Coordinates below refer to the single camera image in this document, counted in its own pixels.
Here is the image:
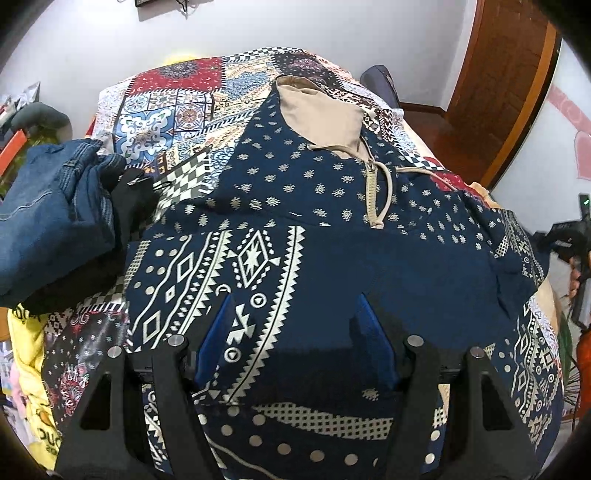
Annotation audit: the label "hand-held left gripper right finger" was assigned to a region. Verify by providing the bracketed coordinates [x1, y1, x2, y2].
[350, 294, 542, 480]

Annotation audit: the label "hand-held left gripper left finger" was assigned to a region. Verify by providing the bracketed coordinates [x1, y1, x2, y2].
[54, 295, 238, 480]

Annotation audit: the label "navy patterned hoodie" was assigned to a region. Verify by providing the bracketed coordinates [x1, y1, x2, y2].
[124, 76, 566, 480]

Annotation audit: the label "person's right hand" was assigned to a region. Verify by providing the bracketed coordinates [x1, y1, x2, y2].
[567, 257, 584, 298]

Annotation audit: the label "black cloth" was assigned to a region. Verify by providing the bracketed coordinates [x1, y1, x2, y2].
[21, 168, 160, 315]

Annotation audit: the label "brown wooden door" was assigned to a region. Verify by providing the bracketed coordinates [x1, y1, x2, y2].
[445, 0, 561, 190]

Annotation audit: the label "yellow printed cloth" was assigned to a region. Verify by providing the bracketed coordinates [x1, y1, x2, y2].
[7, 302, 65, 467]

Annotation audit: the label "blue denim jeans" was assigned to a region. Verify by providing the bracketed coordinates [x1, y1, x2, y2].
[0, 138, 127, 296]

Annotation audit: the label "patchwork printed blanket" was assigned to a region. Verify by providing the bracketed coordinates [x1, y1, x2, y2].
[41, 45, 566, 462]

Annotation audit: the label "dark blue pillow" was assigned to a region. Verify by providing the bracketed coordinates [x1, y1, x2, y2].
[360, 65, 402, 109]

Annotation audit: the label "green patterned cloth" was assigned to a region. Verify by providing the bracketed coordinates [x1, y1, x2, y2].
[0, 131, 61, 199]

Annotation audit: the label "orange box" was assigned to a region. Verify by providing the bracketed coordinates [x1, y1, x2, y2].
[0, 129, 29, 174]

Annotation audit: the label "grey plush toy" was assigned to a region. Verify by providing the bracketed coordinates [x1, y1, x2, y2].
[11, 102, 71, 139]

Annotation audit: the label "pink heart wall stickers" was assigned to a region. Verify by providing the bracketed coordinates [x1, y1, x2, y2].
[547, 83, 591, 182]

